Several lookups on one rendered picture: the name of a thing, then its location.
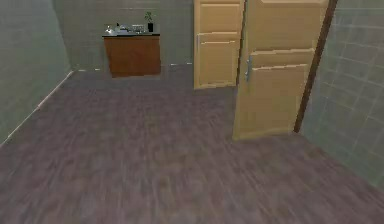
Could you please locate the brown wooden cabinet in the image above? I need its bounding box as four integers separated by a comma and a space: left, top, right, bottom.
101, 31, 162, 79

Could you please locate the dark brown door frame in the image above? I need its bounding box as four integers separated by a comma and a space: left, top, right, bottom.
293, 0, 339, 134

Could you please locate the light wooden room door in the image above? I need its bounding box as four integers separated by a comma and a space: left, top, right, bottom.
232, 0, 331, 141
193, 0, 247, 91

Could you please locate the grey door handle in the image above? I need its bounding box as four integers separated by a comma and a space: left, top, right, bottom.
244, 55, 253, 83

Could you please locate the green plant in black pot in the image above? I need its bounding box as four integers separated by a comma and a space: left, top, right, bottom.
144, 11, 155, 34

